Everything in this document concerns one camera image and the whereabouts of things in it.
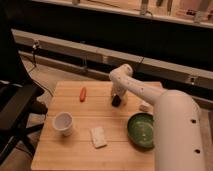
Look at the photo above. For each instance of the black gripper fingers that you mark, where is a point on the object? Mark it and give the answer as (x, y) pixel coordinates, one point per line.
(116, 101)

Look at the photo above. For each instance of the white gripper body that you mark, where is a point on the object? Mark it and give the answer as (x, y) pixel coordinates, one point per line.
(119, 91)

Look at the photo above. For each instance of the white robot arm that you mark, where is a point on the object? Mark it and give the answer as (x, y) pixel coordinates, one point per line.
(177, 134)

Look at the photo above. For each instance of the white sponge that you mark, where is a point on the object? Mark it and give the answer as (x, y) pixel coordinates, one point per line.
(98, 137)

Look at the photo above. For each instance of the small white object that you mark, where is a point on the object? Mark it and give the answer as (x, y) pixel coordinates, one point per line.
(145, 107)

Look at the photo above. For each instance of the orange carrot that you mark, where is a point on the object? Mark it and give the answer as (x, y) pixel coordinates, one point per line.
(82, 96)

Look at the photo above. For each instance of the green bowl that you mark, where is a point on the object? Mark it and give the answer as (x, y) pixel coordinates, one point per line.
(140, 130)

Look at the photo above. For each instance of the wooden cutting board table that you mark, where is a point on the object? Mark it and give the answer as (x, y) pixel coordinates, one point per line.
(77, 151)

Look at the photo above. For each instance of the white paper cup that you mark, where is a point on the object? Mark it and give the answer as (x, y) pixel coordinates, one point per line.
(63, 123)

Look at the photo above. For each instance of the black office chair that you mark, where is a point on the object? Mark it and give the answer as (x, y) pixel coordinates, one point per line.
(18, 97)

